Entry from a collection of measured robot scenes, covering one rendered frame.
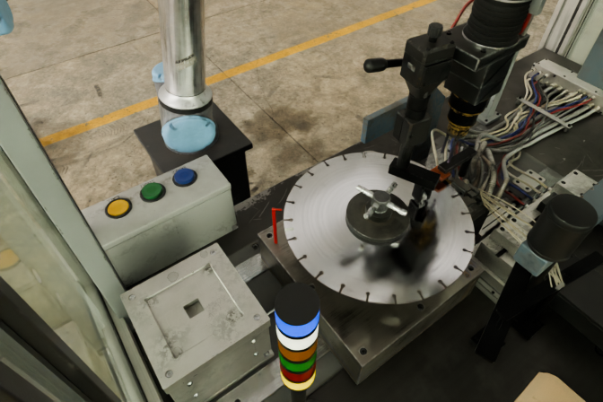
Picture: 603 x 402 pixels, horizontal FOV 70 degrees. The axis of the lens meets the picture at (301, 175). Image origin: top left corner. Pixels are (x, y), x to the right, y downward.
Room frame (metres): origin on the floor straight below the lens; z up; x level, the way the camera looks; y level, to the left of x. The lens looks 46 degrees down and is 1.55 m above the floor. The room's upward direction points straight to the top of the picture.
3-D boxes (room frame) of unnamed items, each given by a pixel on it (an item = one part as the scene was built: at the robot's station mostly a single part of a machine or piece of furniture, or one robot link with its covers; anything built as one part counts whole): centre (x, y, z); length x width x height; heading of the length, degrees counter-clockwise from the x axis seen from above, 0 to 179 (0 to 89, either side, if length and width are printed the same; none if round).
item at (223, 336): (0.32, 0.17, 0.82); 0.18 x 0.18 x 0.15; 36
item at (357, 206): (0.47, -0.13, 0.96); 0.11 x 0.11 x 0.03
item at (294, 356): (0.20, 0.00, 1.08); 0.05 x 0.04 x 0.03; 36
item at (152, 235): (0.56, 0.29, 0.82); 0.28 x 0.11 x 0.15; 126
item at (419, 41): (0.53, -0.18, 1.17); 0.06 x 0.05 x 0.20; 117
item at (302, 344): (0.20, 0.00, 1.11); 0.05 x 0.04 x 0.03; 36
